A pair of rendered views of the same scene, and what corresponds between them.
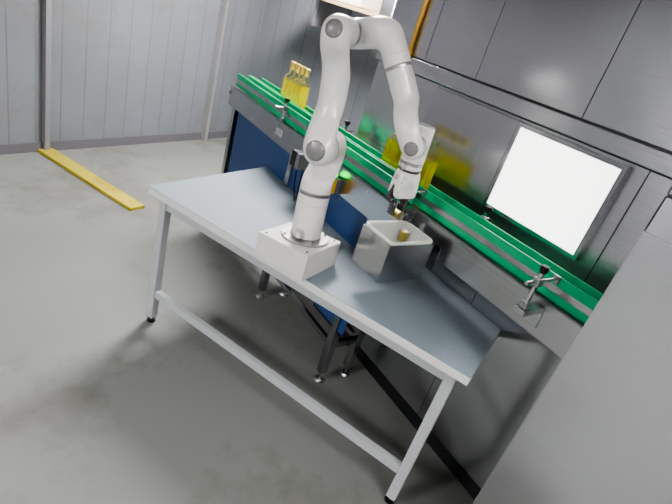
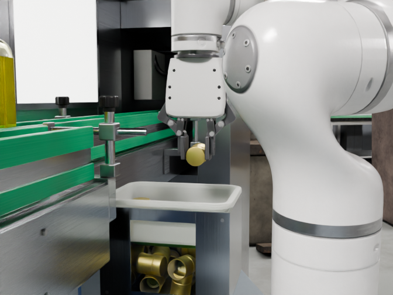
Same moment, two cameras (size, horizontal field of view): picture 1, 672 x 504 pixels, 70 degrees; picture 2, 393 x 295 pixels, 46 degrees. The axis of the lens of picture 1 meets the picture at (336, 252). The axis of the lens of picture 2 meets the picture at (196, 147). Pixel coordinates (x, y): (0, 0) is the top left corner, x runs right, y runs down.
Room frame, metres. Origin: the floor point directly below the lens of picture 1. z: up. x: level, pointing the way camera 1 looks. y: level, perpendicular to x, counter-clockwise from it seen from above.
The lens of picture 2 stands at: (2.16, 0.47, 1.18)
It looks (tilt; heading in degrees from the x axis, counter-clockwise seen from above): 6 degrees down; 232
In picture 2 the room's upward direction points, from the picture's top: straight up
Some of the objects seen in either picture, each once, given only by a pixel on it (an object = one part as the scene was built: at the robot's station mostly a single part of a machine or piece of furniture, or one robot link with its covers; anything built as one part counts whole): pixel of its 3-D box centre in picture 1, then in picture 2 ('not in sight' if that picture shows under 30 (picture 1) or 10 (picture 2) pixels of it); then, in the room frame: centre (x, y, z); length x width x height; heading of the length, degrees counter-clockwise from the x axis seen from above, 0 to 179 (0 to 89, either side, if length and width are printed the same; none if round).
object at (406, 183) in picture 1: (405, 181); (196, 83); (1.68, -0.16, 1.20); 0.10 x 0.07 x 0.11; 131
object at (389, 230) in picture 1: (396, 241); (175, 215); (1.69, -0.21, 0.97); 0.22 x 0.17 x 0.09; 130
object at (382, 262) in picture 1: (397, 251); (161, 239); (1.71, -0.23, 0.92); 0.27 x 0.17 x 0.15; 130
